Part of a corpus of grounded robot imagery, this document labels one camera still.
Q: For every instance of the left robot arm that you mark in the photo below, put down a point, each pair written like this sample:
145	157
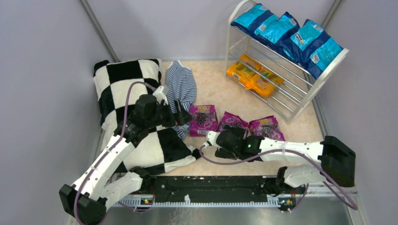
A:
90	197

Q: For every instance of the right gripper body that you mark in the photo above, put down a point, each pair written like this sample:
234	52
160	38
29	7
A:
224	141

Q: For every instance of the black white checkered pillow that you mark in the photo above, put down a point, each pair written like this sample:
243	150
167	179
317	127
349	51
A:
118	87

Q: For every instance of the white metal shoe rack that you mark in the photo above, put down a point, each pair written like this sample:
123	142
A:
281	61

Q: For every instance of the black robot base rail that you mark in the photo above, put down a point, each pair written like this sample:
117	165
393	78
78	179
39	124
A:
215	189

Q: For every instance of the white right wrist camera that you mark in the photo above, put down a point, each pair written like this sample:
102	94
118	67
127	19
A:
211	138

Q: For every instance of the purple grape candy bag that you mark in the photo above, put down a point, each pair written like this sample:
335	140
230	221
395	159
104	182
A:
231	120
266	127

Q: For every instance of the blue candy bag front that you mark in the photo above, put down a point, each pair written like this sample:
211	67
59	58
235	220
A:
255	20

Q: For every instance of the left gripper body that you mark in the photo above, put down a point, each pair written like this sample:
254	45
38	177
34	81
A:
175	112

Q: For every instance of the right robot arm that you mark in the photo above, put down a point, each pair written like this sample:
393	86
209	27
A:
327	160

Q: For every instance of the orange candy bag under rack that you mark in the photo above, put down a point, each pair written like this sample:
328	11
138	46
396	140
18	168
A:
241	70

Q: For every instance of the blue white striped cloth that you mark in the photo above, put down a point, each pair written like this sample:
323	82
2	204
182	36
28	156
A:
181	85

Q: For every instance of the blue Slendy candy bag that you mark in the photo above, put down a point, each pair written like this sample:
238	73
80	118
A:
312	47

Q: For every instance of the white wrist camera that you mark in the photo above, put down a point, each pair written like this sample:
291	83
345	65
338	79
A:
160	94
211	138

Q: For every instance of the orange 100 candy bag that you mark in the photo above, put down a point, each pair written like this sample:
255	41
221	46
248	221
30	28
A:
262	83

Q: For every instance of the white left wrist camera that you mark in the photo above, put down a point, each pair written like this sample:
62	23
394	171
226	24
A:
160	94

